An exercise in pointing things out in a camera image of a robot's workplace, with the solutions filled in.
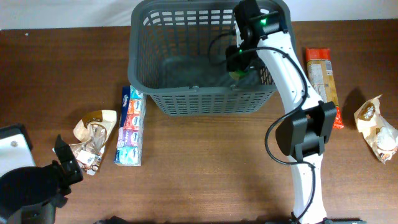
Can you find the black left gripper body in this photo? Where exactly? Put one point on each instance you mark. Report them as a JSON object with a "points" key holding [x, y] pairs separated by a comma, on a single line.
{"points": [[69, 168]]}

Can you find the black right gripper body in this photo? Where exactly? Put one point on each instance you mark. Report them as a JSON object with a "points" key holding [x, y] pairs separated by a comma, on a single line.
{"points": [[239, 58]]}

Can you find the green-lidded seasoning jar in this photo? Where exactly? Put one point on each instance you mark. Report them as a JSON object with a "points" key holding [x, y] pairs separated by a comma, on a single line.
{"points": [[238, 75]]}

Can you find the beige white rice bag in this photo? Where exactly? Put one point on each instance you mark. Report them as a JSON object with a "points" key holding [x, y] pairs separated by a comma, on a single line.
{"points": [[377, 132]]}

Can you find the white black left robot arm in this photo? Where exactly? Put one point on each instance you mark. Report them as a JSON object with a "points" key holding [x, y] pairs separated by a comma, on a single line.
{"points": [[16, 149]]}

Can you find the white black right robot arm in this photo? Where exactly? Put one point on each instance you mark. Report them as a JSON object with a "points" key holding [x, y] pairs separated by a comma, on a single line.
{"points": [[305, 128]]}

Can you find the multicolour tissue pack bundle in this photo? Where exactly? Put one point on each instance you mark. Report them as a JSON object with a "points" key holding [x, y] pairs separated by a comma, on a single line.
{"points": [[131, 128]]}

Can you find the beige clear snack bag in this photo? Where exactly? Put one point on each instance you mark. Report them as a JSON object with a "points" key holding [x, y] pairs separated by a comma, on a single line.
{"points": [[93, 132]]}

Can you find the grey plastic mesh basket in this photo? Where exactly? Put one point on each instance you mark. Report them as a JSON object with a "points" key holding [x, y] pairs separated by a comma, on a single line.
{"points": [[176, 56]]}

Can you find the orange-ended pasta packet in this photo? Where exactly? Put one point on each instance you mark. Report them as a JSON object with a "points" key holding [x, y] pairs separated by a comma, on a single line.
{"points": [[320, 75]]}

